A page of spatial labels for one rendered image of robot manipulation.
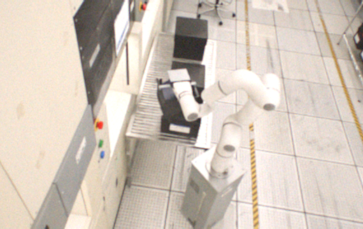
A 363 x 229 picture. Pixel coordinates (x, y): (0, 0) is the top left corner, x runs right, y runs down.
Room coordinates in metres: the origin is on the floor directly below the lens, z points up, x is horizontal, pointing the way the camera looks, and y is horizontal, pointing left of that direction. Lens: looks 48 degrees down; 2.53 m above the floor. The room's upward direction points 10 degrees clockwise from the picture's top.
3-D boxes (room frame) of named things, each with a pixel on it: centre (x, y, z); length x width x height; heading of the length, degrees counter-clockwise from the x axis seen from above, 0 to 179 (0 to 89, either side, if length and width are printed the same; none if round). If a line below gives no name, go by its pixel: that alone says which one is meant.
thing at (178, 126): (1.51, 0.01, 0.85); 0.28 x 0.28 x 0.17; 0
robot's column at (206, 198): (1.18, -0.30, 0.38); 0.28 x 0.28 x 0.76; 46
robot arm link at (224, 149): (1.15, -0.29, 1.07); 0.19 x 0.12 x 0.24; 175
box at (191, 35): (2.38, 0.06, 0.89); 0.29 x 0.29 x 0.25; 5
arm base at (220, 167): (1.18, -0.30, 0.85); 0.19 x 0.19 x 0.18
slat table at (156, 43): (1.95, 0.09, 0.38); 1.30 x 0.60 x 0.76; 1
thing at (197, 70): (1.94, 0.02, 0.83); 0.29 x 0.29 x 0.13; 4
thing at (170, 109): (1.43, 0.07, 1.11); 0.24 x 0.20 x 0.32; 112
